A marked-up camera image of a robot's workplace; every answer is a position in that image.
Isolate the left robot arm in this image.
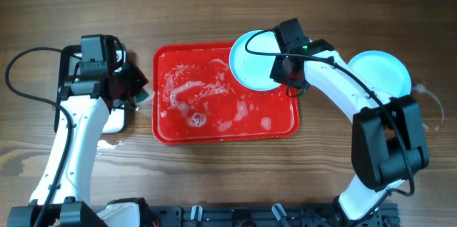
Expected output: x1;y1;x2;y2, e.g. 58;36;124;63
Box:
7;61;155;226

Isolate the white plate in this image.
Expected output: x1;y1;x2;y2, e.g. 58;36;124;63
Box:
229;30;280;91
348;50;412;97

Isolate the red plastic tray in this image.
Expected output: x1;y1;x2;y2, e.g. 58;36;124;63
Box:
151;41;300;145

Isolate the green scrubbing sponge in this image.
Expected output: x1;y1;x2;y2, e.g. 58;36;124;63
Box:
135;89;151;104

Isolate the black soapy water tray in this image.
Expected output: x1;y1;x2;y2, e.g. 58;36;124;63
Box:
57;45;127;134

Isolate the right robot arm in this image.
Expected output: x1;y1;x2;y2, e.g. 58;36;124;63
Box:
271;46;429;226

